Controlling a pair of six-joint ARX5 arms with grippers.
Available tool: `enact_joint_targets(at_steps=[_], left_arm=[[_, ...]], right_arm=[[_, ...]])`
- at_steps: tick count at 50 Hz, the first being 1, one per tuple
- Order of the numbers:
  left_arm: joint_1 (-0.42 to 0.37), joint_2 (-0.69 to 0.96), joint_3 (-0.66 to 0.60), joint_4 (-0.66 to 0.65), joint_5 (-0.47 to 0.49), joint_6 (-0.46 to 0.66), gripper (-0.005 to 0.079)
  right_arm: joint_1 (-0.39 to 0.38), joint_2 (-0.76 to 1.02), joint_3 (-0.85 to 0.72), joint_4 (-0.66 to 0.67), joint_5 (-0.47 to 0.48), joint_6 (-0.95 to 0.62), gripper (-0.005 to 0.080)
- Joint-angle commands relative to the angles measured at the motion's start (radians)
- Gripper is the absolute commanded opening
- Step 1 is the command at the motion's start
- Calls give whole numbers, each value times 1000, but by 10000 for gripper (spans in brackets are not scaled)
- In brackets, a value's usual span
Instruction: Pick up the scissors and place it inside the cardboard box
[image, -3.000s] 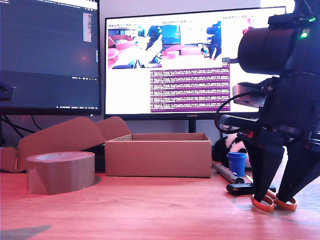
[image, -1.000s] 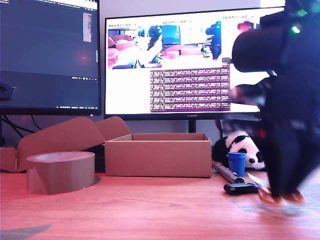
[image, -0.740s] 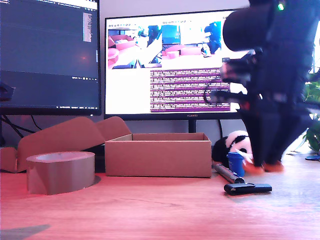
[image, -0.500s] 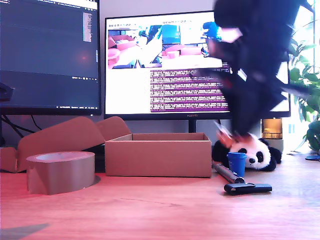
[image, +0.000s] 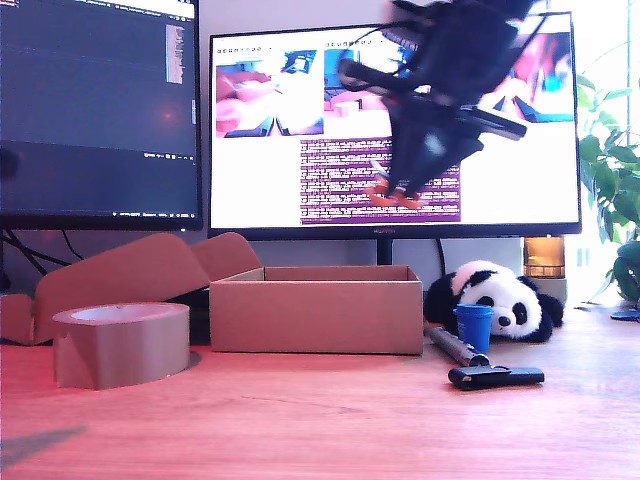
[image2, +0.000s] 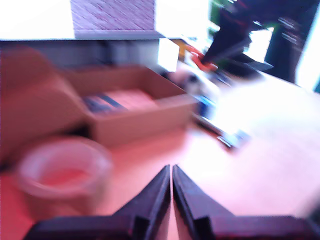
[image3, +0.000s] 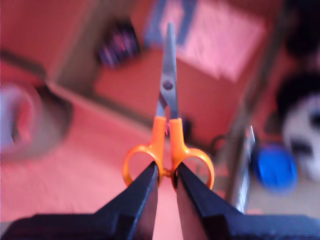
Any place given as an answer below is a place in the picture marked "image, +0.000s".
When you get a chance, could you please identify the orange handled scissors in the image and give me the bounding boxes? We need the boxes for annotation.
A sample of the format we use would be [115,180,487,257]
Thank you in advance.
[366,158,425,210]

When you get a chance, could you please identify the brown cardboard box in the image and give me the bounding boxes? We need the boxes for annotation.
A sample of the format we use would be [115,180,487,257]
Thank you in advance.
[0,232,425,356]

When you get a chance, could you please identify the panda plush toy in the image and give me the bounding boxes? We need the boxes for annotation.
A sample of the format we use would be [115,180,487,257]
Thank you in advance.
[423,259,565,344]

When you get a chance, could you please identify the amber glass jar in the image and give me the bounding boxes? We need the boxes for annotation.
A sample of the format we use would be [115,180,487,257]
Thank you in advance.
[522,237,566,279]

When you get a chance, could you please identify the bright screen black monitor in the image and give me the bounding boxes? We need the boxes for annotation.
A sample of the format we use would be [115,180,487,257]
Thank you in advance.
[207,12,584,241]

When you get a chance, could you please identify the green leafy plant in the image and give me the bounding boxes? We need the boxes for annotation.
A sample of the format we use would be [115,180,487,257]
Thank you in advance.
[574,39,640,304]

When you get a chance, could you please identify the grey plant pot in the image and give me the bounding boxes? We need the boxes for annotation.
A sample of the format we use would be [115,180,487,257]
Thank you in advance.
[524,277,569,307]

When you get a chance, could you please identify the small blue lidded cup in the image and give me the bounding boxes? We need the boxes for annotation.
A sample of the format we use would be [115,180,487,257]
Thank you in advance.
[452,303,495,355]

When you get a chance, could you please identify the silver metal bar tool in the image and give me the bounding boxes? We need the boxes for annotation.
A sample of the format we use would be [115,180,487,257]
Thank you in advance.
[423,324,491,369]

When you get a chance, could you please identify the black rectangular stick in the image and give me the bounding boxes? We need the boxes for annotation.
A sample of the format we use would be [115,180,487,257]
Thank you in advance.
[447,365,545,391]

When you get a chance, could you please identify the dark screen monitor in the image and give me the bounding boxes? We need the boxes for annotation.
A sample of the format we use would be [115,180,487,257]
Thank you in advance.
[0,0,204,232]

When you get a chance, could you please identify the brown packing tape roll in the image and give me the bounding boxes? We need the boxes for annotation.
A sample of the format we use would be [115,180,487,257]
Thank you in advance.
[51,302,192,391]

